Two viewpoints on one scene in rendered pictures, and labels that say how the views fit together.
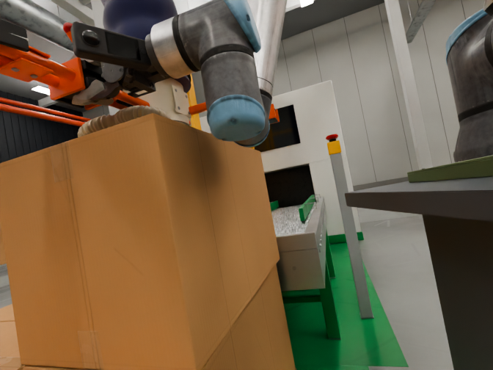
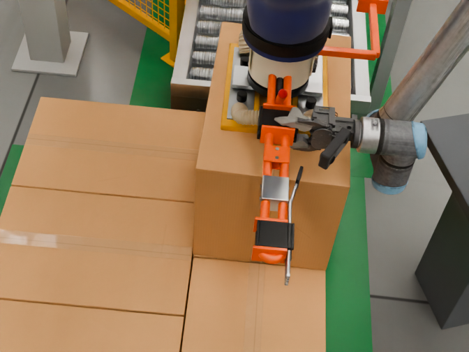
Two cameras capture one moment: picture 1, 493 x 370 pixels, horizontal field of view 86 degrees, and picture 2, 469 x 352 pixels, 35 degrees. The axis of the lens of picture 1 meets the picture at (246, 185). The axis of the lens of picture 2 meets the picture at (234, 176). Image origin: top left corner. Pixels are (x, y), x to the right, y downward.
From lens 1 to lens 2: 1.92 m
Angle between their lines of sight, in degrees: 54
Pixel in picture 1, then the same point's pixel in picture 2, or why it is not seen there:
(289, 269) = not seen: hidden behind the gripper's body
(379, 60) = not seen: outside the picture
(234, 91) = (399, 185)
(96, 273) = not seen: hidden behind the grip
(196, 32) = (391, 154)
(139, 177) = (327, 207)
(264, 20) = (429, 93)
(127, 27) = (296, 23)
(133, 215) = (315, 218)
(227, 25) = (410, 157)
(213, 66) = (393, 173)
